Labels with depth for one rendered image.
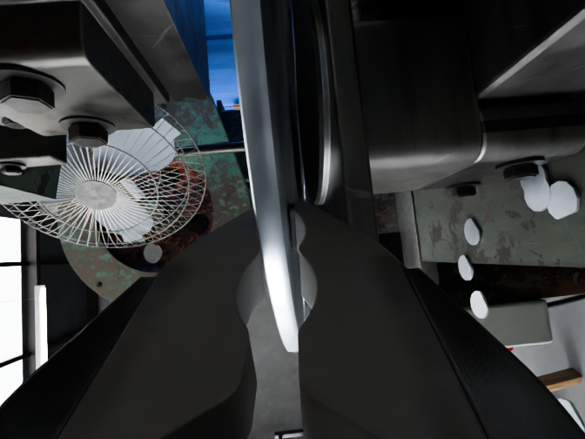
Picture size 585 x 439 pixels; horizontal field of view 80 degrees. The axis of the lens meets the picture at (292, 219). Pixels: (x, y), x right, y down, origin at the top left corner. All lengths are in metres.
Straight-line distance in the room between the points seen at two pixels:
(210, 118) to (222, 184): 0.30
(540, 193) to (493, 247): 0.07
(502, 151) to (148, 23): 0.21
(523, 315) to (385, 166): 0.36
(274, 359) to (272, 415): 0.99
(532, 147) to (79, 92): 0.25
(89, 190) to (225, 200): 0.64
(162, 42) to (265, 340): 6.82
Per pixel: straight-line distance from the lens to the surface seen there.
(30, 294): 6.04
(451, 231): 0.37
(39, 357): 4.11
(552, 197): 0.26
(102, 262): 1.71
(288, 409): 7.37
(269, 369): 7.13
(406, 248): 0.49
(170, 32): 0.26
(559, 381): 1.31
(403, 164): 0.19
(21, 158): 0.37
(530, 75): 0.20
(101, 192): 1.09
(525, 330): 0.51
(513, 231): 0.29
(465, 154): 0.20
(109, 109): 0.26
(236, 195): 1.56
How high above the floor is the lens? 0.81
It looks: 3 degrees down
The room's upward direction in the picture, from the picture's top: 95 degrees counter-clockwise
